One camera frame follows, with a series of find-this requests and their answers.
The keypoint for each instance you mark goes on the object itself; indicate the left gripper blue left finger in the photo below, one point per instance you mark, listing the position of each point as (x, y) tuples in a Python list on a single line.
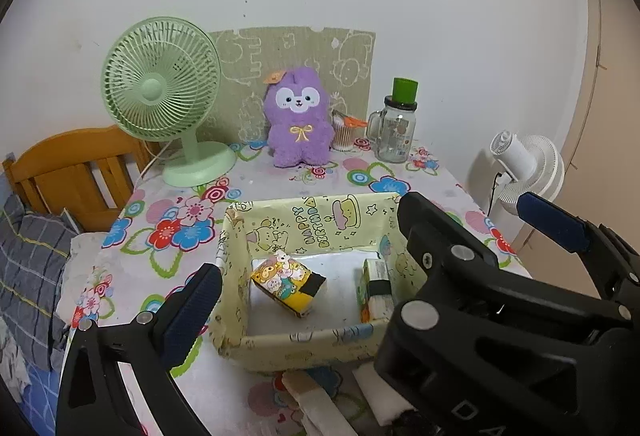
[(93, 398)]

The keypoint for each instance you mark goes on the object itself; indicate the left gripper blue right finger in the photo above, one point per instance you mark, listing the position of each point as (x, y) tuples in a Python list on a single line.
[(611, 262)]

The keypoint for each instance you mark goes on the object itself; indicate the green yellow tissue pack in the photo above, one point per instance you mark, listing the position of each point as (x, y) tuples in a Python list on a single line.
[(374, 291)]

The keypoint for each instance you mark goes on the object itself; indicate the yellow cartoon tissue pack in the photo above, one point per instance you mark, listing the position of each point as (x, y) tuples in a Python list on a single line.
[(288, 282)]

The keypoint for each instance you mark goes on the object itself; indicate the white towel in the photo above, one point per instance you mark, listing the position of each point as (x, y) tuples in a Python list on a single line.
[(385, 403)]

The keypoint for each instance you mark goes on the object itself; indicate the beige door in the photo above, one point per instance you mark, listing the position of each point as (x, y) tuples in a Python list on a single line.
[(568, 70)]

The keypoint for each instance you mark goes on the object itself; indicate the white standing fan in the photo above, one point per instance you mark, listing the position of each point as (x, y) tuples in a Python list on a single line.
[(512, 165)]

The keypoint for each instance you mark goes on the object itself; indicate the grey plaid bedding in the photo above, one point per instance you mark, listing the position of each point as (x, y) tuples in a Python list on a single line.
[(34, 251)]

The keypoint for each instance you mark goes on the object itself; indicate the floral tablecloth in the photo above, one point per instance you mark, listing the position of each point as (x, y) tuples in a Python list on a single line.
[(163, 234)]

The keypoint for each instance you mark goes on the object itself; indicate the yellow cartoon storage box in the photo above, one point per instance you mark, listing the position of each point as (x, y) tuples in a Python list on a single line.
[(331, 235)]

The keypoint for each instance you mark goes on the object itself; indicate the glass jar green lid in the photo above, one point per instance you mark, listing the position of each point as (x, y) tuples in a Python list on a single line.
[(390, 130)]

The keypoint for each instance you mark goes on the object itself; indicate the toothpick holder orange lid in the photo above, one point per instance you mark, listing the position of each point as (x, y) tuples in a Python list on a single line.
[(346, 128)]

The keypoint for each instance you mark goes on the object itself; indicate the purple plush toy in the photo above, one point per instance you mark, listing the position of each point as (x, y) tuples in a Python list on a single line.
[(297, 109)]

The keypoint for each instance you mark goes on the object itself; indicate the patterned cardboard sheet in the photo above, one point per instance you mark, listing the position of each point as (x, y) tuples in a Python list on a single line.
[(341, 57)]

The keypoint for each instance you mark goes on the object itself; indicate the green desk fan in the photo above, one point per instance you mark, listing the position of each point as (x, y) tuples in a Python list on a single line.
[(159, 82)]

